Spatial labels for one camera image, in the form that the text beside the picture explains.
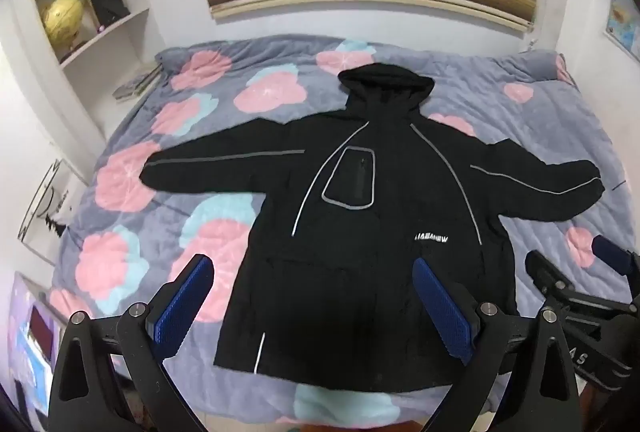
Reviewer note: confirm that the yellow globe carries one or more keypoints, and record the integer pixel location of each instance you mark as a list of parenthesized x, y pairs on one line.
[(62, 17)]

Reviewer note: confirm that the black box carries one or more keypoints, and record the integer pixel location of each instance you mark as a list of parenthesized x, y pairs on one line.
[(106, 3)]

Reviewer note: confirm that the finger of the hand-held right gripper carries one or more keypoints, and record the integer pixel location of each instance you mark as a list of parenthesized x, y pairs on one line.
[(614, 254), (547, 273)]

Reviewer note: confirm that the black hooded jacket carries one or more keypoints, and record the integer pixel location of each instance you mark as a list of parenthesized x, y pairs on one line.
[(360, 212)]

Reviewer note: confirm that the colourful wall map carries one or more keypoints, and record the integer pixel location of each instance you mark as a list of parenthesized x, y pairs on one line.
[(622, 22)]

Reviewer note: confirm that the stack of books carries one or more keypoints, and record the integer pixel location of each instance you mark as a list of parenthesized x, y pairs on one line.
[(136, 83)]

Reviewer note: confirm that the grey floral blanket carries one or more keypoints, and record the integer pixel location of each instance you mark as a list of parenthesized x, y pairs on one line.
[(165, 192)]

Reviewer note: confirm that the purple printed board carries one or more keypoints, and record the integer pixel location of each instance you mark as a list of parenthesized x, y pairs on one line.
[(35, 342)]

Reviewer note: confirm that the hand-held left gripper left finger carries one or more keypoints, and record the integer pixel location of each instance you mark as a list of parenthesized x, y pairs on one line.
[(179, 309)]

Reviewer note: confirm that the white line drawing poster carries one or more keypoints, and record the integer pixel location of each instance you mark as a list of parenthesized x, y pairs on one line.
[(47, 207)]

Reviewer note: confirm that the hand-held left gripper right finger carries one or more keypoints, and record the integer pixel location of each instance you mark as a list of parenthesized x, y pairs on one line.
[(444, 314)]

